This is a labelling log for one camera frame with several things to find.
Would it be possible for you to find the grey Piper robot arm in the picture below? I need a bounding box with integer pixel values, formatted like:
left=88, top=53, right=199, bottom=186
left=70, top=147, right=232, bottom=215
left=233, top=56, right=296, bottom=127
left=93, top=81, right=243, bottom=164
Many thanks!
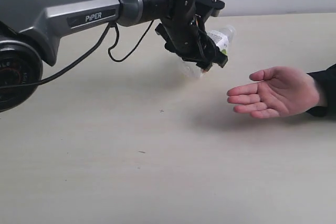
left=1, top=0, right=228, bottom=111

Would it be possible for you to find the white cartoon label bottle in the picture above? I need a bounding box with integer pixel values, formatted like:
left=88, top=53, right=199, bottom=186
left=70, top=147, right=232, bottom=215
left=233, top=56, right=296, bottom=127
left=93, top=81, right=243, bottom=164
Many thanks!
left=178, top=25, right=236, bottom=79

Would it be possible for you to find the person's open hand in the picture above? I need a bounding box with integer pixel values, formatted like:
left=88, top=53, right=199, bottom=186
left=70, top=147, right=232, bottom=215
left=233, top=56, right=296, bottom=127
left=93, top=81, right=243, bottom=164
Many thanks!
left=227, top=67, right=328, bottom=119

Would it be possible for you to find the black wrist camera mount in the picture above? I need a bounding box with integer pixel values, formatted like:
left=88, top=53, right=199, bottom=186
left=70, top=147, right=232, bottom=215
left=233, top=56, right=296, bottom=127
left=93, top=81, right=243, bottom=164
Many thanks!
left=195, top=0, right=225, bottom=22

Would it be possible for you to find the black jacket sleeve forearm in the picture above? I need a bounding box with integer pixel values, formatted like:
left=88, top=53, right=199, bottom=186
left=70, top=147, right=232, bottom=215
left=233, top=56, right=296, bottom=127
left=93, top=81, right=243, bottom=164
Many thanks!
left=307, top=64, right=335, bottom=118

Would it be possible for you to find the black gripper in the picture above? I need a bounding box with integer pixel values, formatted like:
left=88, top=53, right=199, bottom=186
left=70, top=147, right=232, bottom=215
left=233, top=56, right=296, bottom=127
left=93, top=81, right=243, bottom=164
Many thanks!
left=155, top=16, right=228, bottom=72

